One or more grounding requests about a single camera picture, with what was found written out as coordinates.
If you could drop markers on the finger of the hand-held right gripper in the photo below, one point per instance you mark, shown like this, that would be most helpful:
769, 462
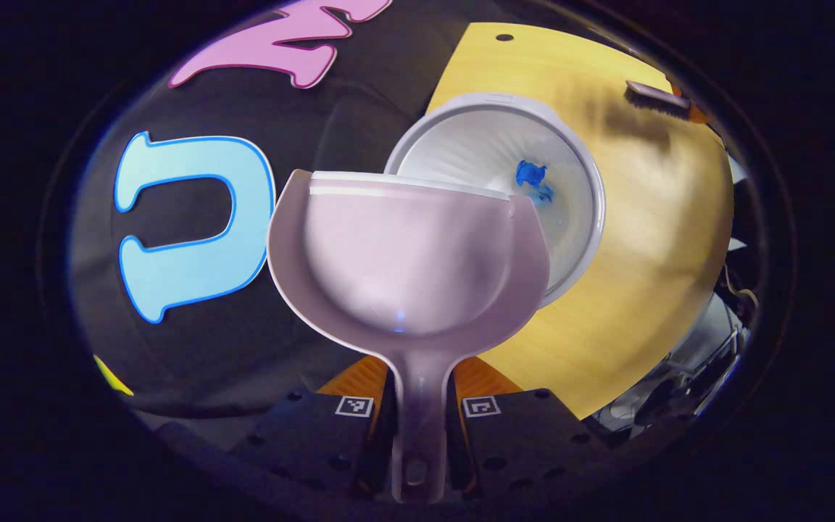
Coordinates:
700, 112

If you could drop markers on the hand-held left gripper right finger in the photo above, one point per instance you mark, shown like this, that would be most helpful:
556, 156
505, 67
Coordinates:
519, 442

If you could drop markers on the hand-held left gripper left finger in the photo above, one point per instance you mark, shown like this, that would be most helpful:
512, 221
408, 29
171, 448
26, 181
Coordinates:
309, 442

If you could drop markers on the small pale pink broom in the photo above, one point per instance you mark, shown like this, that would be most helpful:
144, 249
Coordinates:
657, 94

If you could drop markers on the dark blue paper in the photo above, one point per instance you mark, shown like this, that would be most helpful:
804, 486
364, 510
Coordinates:
530, 174

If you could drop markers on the pale pink dustpan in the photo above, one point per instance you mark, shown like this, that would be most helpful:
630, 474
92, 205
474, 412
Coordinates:
403, 261

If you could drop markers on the white ribbed garbage bin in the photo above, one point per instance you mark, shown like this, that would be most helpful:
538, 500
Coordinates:
475, 145

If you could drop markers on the wooden desktop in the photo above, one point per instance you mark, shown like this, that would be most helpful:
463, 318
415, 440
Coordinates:
657, 232

